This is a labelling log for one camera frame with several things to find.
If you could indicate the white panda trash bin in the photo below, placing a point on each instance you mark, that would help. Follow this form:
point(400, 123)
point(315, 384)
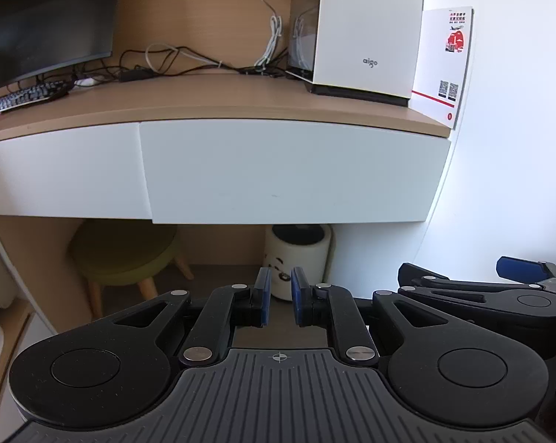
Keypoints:
point(301, 249)

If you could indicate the white narrow drawer front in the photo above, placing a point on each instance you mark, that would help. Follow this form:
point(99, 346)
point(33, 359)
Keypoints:
point(61, 170)

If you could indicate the white card with red print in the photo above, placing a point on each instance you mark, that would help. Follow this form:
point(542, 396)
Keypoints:
point(439, 74)

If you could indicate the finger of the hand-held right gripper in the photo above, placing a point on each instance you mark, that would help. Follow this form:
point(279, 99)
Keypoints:
point(421, 273)
point(517, 267)

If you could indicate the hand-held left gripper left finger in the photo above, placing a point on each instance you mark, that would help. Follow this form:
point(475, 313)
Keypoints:
point(262, 300)

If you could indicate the black computer monitor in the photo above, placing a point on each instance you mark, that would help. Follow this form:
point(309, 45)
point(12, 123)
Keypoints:
point(42, 23)

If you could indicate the black power adapter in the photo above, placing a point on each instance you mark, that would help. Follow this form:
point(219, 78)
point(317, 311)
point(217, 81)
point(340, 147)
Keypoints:
point(135, 75)

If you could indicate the green round stool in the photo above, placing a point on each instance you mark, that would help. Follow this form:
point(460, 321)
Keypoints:
point(121, 249)

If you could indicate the black keyboard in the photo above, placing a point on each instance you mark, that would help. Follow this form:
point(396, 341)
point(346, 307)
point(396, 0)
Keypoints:
point(24, 97)

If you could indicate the white computer case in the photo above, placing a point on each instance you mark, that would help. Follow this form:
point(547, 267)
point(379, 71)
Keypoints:
point(365, 23)

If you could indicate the white wide drawer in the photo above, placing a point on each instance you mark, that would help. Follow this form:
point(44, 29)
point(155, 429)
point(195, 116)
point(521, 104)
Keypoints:
point(282, 170)

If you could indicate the white computer mouse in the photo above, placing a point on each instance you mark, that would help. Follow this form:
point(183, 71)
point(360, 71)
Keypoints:
point(85, 81)

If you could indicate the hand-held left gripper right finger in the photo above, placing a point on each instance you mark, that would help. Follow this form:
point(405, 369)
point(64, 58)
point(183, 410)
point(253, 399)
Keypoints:
point(299, 300)

